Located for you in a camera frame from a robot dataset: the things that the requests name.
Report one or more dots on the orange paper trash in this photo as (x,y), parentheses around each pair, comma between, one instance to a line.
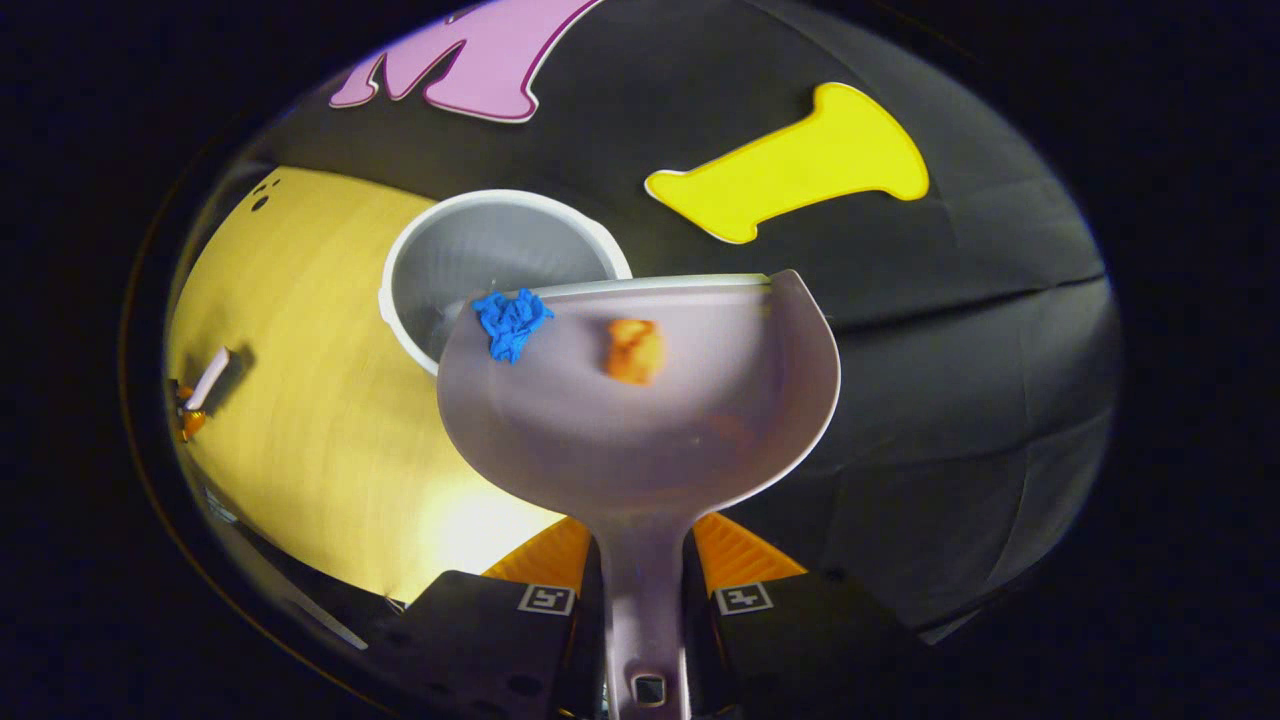
(635,352)

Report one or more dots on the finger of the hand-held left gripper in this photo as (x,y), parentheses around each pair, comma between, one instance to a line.
(191,423)

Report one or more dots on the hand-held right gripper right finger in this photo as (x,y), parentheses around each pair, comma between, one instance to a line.
(820,650)

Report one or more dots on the blue paper trash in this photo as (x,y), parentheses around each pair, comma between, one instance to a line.
(510,325)

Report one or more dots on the black backdrop cloth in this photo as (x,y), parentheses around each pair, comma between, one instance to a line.
(950,350)

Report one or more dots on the white ribbed garbage bin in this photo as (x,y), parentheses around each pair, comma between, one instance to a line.
(480,250)

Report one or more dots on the wooden desktop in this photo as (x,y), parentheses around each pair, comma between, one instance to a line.
(320,420)

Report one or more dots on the small pink broom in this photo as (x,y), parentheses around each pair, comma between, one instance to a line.
(208,380)

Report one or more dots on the pink dustpan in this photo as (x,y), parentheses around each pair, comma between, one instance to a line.
(640,440)

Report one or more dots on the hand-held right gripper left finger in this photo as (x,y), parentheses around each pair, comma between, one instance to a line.
(480,640)

